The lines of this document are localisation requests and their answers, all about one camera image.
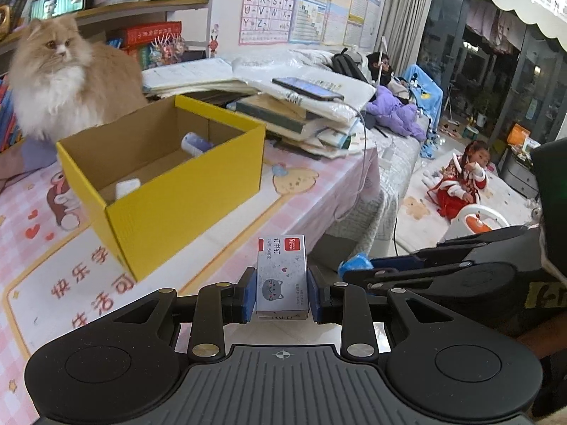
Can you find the row of colourful books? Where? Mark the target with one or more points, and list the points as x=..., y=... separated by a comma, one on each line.
x=10, y=133

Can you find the pink checkered tablecloth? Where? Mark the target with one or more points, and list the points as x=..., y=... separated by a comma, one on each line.
x=54, y=280

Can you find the smartphone showing video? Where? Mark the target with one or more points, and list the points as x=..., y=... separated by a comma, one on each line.
x=45, y=9

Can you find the yellow cardboard box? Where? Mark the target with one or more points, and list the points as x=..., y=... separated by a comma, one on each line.
x=180, y=196

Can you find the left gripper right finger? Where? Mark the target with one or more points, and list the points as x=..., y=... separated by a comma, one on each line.
x=346, y=305

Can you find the child in red dress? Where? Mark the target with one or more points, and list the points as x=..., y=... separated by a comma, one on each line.
x=458, y=184

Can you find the black smartphone on books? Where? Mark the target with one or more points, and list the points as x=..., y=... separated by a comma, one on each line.
x=313, y=91

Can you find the white blue roll in box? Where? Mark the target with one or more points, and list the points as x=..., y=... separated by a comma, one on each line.
x=195, y=145

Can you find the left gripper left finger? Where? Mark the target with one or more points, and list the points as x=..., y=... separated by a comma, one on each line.
x=218, y=305

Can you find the stack of books and papers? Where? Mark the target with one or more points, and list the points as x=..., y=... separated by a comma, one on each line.
x=330, y=129

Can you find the fluffy orange white cat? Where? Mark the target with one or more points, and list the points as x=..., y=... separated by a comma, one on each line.
x=63, y=84

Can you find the white red staple box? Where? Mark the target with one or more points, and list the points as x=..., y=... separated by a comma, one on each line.
x=282, y=292

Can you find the alphabet wall poster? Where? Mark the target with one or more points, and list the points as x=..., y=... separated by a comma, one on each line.
x=265, y=21

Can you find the white USB charger plug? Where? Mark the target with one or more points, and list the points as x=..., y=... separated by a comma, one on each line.
x=125, y=187

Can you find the purple plush toy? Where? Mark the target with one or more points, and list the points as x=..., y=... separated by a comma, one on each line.
x=391, y=113

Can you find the red game box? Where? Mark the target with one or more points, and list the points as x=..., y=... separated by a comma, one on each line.
x=147, y=33

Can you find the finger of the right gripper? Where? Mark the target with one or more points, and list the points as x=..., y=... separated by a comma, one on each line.
x=401, y=269
x=511, y=244

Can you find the wooden shelf unit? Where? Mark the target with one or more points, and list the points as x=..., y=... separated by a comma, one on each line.
x=116, y=15

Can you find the blue packet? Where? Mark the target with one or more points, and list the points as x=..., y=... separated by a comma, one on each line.
x=359, y=262

